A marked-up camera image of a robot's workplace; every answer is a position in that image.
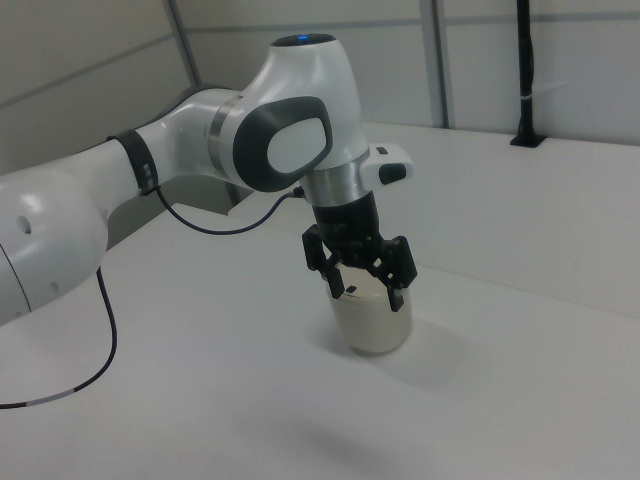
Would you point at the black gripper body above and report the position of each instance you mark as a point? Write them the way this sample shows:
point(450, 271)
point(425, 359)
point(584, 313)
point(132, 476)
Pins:
point(347, 225)

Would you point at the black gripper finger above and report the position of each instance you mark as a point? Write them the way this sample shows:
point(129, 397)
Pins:
point(316, 252)
point(400, 267)

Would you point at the white trash bin lid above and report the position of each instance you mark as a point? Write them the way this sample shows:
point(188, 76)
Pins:
point(365, 282)

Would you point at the small white trash bin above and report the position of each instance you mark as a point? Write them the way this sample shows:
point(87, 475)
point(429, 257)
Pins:
point(375, 325)

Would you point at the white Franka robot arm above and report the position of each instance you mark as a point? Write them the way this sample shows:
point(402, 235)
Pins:
point(190, 125)

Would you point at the black pole with base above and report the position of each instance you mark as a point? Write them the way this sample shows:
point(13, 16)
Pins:
point(525, 75)

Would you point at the grey partition post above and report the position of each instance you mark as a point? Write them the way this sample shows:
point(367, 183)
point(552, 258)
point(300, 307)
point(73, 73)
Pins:
point(182, 40)
point(437, 60)

